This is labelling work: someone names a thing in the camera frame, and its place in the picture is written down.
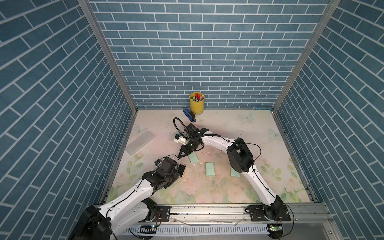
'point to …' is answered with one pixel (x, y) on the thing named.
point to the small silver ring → (203, 152)
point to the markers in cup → (197, 97)
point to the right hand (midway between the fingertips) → (180, 156)
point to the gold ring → (210, 154)
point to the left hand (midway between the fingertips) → (182, 175)
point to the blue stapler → (190, 115)
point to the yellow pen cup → (197, 103)
